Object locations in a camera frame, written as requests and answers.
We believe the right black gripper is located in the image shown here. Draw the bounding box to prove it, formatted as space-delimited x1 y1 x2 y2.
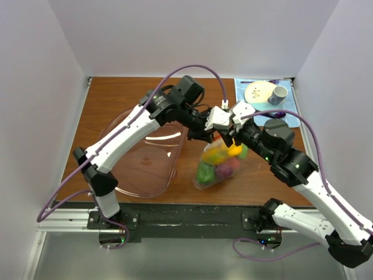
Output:
217 119 276 163

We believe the clear zip top bag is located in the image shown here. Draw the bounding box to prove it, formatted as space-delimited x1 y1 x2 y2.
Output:
193 136 249 190

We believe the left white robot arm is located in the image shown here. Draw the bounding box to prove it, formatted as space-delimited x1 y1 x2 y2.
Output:
73 75 230 229

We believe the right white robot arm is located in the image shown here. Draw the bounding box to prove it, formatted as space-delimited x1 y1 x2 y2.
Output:
227 119 372 268

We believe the orange fake fruit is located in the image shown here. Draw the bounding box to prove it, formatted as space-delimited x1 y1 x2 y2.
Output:
227 145 243 157

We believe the pink fake peach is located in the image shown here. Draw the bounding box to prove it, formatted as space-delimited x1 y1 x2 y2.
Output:
228 157 241 172

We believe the purple fake onion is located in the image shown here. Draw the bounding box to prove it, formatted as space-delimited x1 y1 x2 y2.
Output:
214 162 234 180

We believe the green fake pepper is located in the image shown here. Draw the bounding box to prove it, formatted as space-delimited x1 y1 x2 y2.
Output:
196 162 216 184

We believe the cream floral plate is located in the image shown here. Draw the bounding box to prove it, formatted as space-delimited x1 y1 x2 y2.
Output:
244 81 277 104

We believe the blue checkered cloth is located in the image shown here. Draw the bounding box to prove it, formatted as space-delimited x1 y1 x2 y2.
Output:
234 78 300 128

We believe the purple spoon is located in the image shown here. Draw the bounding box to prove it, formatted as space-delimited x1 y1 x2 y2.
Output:
263 112 286 119

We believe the grey white mug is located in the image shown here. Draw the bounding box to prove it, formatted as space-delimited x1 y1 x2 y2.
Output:
267 86 288 106

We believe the clear plastic bowl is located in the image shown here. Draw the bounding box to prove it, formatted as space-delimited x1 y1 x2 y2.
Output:
111 121 187 199

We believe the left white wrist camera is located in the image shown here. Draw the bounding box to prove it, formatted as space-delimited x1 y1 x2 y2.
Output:
205 106 231 131

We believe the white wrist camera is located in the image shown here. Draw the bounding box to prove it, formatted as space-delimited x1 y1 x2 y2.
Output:
230 100 255 125
205 106 231 131

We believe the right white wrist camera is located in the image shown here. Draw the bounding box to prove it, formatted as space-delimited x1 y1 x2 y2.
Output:
230 100 255 125

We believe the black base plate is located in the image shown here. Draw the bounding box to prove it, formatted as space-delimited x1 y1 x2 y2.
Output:
87 202 294 243

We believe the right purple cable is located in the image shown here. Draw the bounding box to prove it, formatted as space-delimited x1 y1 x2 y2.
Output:
231 109 373 261

